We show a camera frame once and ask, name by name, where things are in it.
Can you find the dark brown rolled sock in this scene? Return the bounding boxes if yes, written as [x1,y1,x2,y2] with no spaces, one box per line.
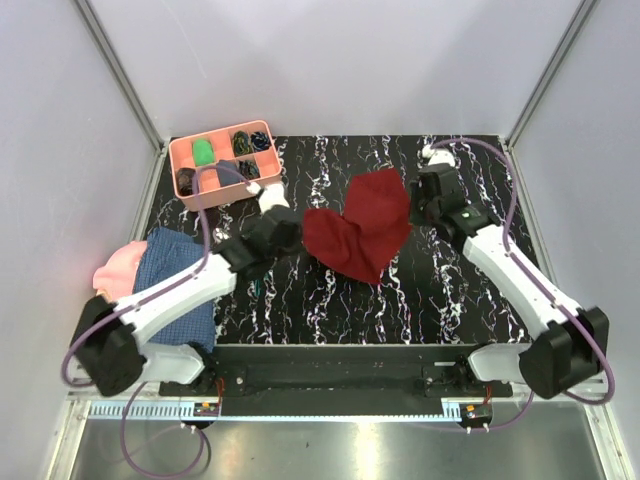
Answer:
[175,167,196,197]

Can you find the grey blue rolled sock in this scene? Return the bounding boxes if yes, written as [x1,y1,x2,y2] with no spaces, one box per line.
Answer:
[216,160,241,187]

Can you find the yellow patterned dark sock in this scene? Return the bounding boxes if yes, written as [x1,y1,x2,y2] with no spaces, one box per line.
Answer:
[232,131,253,157]

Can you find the dark red cloth napkin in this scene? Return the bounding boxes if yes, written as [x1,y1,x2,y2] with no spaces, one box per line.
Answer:
[303,168,411,284]

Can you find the dark striped rolled sock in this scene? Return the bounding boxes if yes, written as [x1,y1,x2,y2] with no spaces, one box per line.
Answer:
[238,159,260,180]

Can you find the pink divided organizer tray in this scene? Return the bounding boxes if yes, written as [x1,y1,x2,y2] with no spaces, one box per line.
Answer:
[169,120,282,212]

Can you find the blue patterned dark sock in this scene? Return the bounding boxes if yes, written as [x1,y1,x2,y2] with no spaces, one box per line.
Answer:
[250,131,271,152]

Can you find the blue checkered cloth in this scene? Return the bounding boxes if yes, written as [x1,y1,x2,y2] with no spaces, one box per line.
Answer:
[133,227,216,352]

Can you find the green rolled sock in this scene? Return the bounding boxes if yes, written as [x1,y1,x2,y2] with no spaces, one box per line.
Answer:
[192,138,215,167]

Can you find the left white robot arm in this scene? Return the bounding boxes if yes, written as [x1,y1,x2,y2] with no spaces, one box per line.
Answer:
[70,182,302,397]

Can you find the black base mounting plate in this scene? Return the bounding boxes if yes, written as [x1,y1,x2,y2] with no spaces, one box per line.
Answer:
[159,344,513,398]

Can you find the iridescent handled spoon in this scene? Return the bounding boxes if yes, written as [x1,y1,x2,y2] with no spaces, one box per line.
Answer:
[211,227,229,244]

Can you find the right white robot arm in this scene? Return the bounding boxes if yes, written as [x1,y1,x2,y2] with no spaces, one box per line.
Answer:
[410,145,615,401]

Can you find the pink cloth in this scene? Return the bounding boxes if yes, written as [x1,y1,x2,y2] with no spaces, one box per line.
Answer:
[93,241,147,301]

